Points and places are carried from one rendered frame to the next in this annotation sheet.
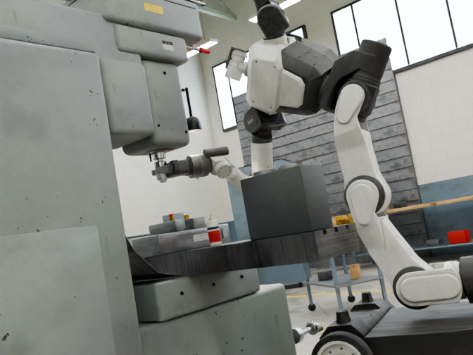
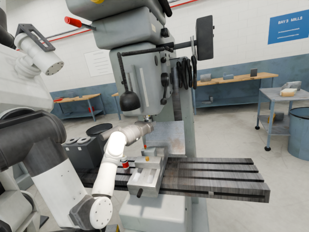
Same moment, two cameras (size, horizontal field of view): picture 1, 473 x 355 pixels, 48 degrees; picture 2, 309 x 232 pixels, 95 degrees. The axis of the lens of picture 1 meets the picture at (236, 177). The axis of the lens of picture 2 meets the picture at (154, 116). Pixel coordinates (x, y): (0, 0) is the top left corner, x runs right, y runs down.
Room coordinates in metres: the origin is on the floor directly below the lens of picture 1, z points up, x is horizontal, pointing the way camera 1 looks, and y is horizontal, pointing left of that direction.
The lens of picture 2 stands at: (2.66, 0.01, 1.53)
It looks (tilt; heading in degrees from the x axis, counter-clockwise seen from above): 19 degrees down; 156
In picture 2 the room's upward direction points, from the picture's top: 10 degrees counter-clockwise
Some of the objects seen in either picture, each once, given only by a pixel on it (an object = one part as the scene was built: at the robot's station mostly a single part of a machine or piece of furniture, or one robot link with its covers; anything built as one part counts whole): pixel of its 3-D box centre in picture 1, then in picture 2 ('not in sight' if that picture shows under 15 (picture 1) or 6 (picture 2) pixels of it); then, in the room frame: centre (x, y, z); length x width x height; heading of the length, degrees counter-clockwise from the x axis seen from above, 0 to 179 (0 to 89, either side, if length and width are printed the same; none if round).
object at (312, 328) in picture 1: (306, 330); not in sight; (2.28, -0.18, 0.51); 0.22 x 0.06 x 0.06; 140
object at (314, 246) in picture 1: (188, 260); (147, 173); (1.93, 0.22, 0.89); 1.24 x 0.23 x 0.08; 50
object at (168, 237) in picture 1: (182, 235); (150, 164); (1.98, 0.23, 0.99); 0.35 x 0.15 x 0.11; 138
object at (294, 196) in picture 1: (285, 201); (82, 151); (1.59, -0.13, 1.03); 0.22 x 0.12 x 0.20; 51
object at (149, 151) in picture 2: (174, 222); (150, 153); (1.96, 0.25, 1.04); 0.06 x 0.05 x 0.06; 48
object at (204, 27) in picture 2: not in sight; (204, 41); (1.96, 0.72, 1.62); 0.20 x 0.09 x 0.21; 140
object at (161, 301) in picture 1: (180, 290); (160, 185); (1.97, 0.27, 0.79); 0.50 x 0.35 x 0.12; 140
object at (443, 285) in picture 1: (431, 283); not in sight; (1.86, -0.59, 0.68); 0.21 x 0.20 x 0.13; 64
